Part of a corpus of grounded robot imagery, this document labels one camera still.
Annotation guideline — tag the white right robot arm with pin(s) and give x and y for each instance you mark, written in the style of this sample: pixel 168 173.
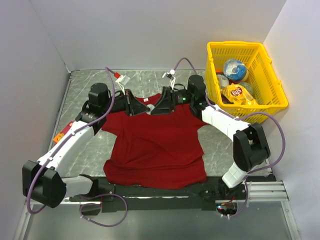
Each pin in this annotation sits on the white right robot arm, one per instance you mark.
pixel 250 145

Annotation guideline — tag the pink orange sponge box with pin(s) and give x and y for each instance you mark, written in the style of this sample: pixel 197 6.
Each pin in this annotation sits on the pink orange sponge box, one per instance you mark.
pixel 63 132

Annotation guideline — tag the yellow Lays chips bag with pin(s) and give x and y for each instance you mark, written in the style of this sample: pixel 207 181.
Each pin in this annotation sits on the yellow Lays chips bag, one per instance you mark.
pixel 237 94

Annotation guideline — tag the green melon ball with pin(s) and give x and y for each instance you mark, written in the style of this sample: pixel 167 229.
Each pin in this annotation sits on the green melon ball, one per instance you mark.
pixel 248 87

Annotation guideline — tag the yellow plastic basket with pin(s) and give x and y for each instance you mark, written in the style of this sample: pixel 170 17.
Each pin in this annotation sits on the yellow plastic basket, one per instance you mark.
pixel 267 88

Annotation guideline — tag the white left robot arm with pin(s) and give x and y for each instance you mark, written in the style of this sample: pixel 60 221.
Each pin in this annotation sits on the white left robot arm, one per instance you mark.
pixel 41 179

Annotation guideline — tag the white cup in basket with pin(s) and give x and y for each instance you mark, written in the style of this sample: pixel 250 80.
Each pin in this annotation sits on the white cup in basket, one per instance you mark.
pixel 223 81

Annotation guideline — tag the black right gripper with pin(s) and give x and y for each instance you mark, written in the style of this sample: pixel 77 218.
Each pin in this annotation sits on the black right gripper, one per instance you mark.
pixel 167 102

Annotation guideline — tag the red t-shirt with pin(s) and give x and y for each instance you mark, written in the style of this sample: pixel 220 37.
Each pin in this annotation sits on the red t-shirt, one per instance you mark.
pixel 155 151

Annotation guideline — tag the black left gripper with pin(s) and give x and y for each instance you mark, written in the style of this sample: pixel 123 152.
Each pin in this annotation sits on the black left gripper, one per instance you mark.
pixel 132 105

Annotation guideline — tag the blue white globe ball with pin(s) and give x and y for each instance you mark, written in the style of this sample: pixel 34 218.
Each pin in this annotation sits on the blue white globe ball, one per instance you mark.
pixel 235 70

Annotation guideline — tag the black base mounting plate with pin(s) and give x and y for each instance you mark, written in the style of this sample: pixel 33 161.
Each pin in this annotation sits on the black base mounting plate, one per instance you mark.
pixel 116 204

